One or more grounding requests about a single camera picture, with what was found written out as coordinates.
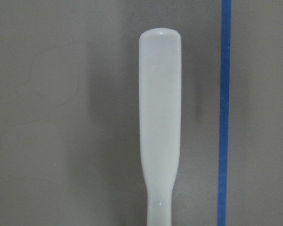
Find beige hand brush black bristles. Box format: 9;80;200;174
139;28;182;226

